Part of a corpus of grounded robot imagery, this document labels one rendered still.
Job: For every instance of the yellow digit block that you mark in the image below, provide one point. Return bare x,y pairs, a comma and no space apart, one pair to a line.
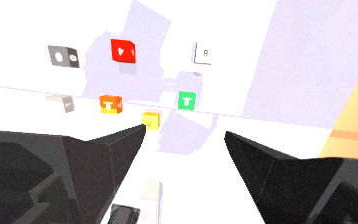
151,120

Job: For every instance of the red block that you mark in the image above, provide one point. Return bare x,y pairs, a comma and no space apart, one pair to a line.
123,51

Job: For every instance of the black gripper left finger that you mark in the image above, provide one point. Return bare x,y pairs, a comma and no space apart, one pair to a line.
92,171

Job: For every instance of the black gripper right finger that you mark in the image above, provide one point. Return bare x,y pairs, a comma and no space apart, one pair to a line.
284,188

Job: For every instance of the orange block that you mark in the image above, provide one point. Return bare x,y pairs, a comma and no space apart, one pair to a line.
110,104

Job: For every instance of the green block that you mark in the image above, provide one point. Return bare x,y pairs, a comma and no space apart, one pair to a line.
186,100

